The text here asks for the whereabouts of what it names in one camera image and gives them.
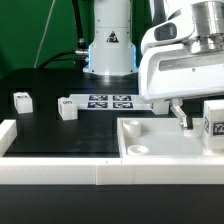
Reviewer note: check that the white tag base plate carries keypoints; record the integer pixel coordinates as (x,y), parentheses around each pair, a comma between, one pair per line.
(108,102)

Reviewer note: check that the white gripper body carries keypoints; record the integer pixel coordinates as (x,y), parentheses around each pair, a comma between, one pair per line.
(169,72)

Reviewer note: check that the white U-shaped fence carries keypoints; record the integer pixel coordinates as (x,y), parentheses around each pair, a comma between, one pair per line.
(105,171)

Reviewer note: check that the white square tabletop part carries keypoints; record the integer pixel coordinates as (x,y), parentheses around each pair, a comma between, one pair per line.
(161,137)

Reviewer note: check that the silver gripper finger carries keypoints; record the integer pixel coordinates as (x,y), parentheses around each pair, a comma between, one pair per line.
(175,107)

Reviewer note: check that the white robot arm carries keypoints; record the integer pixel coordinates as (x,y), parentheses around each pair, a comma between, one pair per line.
(197,24)

